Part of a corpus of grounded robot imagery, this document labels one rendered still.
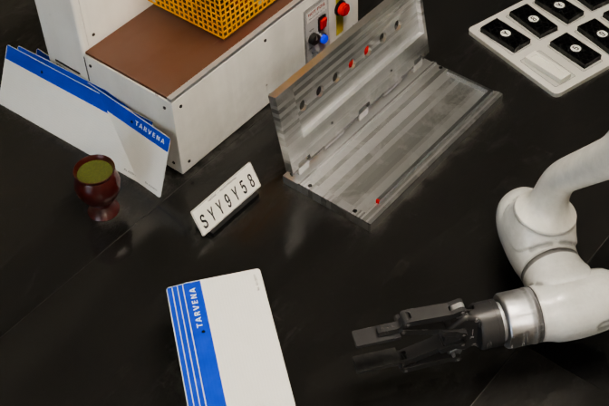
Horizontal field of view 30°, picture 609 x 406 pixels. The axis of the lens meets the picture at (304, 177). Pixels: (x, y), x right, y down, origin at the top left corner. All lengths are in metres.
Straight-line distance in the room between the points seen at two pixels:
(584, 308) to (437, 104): 0.64
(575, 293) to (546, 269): 0.06
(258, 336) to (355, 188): 0.43
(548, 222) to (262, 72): 0.68
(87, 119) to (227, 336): 0.63
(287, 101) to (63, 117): 0.49
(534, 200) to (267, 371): 0.50
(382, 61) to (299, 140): 0.27
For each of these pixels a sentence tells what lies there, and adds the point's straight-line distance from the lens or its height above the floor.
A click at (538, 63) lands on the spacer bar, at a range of 2.39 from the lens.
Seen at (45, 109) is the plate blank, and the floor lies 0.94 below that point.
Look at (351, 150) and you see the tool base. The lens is 2.18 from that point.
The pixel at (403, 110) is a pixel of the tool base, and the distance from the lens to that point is 2.26.
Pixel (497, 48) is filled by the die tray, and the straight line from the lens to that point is 2.44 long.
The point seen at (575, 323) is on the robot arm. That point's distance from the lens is 1.81.
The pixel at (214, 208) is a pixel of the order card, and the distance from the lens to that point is 2.06.
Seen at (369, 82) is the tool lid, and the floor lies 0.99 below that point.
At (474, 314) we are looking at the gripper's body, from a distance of 1.78.
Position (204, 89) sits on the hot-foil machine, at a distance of 2.11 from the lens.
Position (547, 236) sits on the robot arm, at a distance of 1.86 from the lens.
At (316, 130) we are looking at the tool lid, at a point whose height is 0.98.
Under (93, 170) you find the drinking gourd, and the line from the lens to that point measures 2.08.
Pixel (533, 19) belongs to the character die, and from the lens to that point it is 2.50.
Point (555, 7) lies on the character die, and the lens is 2.54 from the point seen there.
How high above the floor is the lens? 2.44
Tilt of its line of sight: 46 degrees down
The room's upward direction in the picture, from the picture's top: 3 degrees counter-clockwise
